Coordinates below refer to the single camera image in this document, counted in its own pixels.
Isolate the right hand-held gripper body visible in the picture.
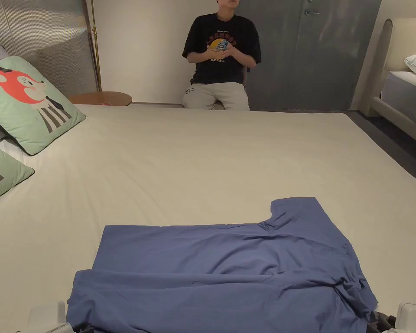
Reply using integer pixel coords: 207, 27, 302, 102
395, 302, 416, 333

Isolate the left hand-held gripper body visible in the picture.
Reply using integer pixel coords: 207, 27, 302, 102
28, 300, 72, 333

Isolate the dark blue shirt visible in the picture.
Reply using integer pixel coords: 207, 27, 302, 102
66, 197, 380, 333

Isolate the green cushion with striped print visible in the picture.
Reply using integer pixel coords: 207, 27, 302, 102
0, 138, 36, 208

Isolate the green cushion with fox print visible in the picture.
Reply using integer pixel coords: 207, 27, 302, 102
0, 56, 87, 156

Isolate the bed with beige sheet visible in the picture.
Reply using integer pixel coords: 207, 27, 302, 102
0, 103, 416, 333

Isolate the round wooden side table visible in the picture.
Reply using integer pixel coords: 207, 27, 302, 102
69, 91, 133, 107

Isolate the cream upholstered bed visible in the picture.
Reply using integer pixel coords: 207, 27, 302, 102
369, 17, 416, 150

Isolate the grey door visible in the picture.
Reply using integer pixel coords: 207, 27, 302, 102
244, 0, 383, 112

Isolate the brass floor lamp pole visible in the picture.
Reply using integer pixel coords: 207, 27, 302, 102
91, 0, 102, 93

